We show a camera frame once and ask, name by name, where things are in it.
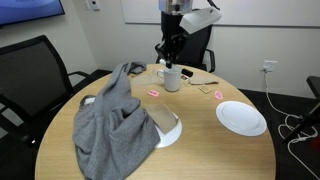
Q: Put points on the large white round plate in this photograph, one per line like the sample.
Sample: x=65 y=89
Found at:
x=241 y=118

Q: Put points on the grey sweater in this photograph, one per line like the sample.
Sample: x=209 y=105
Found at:
x=113 y=126

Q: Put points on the yellow black tea packet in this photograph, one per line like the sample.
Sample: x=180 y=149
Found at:
x=184 y=78

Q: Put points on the small white round plate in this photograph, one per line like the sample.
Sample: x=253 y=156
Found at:
x=170 y=135

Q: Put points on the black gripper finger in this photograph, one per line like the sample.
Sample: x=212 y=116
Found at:
x=166 y=50
x=179 y=43

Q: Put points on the black mesh office chair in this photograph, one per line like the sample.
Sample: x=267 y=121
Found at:
x=30 y=76

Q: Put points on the small brown sugar packet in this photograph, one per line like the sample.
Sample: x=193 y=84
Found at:
x=205 y=89

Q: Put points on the pink sugar packet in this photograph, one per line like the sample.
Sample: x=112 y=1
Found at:
x=218 y=95
x=153 y=93

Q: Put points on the white light switch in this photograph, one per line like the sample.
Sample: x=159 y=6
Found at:
x=87 y=4

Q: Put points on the white ceramic mug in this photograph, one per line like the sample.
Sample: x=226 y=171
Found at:
x=172 y=81

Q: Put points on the white wall thermostat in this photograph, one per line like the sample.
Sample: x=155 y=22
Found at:
x=95 y=5

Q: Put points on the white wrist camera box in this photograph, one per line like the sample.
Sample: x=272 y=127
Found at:
x=200 y=18

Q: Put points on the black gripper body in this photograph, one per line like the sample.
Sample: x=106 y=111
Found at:
x=170 y=23

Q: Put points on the black stand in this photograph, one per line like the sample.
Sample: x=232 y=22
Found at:
x=313 y=115

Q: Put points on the wall television screen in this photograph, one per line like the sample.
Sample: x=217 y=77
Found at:
x=26 y=10

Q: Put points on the white wall outlet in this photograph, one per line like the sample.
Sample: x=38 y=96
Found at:
x=269 y=65

